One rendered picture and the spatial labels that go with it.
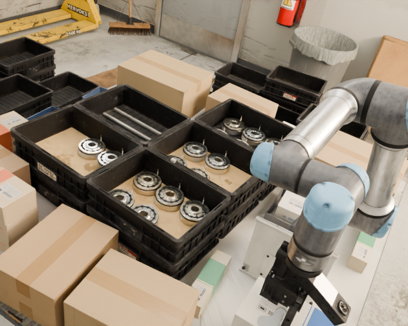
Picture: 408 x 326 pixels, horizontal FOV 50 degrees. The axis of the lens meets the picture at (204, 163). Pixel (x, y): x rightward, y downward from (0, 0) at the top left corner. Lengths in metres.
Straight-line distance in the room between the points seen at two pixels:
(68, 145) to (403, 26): 3.16
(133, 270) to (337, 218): 0.74
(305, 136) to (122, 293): 0.67
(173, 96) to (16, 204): 1.02
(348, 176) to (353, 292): 0.90
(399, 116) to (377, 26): 3.16
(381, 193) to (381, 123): 0.26
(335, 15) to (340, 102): 3.26
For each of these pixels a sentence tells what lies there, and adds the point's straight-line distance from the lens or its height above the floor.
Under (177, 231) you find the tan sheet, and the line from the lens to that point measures 1.47.
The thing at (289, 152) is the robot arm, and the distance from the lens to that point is 0.86.
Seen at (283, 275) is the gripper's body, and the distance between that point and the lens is 0.86.
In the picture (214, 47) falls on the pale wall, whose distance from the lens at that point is 4.85.
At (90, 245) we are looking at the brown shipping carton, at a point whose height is 0.86.
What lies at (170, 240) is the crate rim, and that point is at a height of 0.93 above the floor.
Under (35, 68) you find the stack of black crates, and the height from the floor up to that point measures 0.51.
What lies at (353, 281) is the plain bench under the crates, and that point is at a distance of 1.72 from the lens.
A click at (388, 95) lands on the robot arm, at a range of 1.14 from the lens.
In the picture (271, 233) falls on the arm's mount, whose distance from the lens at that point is 1.42.
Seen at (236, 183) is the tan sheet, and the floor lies 0.83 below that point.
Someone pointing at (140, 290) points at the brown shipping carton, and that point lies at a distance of 1.27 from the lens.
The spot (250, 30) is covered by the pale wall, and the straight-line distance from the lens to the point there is 4.65.
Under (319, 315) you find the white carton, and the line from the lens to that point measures 0.99.
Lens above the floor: 1.88
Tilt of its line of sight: 36 degrees down
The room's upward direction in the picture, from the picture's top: 11 degrees clockwise
